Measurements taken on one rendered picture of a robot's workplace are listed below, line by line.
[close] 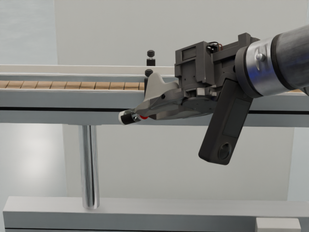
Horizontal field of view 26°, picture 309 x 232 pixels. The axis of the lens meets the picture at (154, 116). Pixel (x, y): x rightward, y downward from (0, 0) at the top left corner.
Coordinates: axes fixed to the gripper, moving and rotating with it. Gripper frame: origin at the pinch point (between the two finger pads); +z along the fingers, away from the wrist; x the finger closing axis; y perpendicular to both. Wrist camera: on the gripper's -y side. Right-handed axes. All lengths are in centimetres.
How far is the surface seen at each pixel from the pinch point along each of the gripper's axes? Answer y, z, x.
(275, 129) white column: 35, 57, -132
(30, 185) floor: 29, 176, -115
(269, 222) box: -5, 35, -89
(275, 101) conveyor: 23, 19, -70
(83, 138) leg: 17, 65, -46
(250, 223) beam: -4, 41, -88
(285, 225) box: -6, 31, -91
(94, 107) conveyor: 23, 55, -41
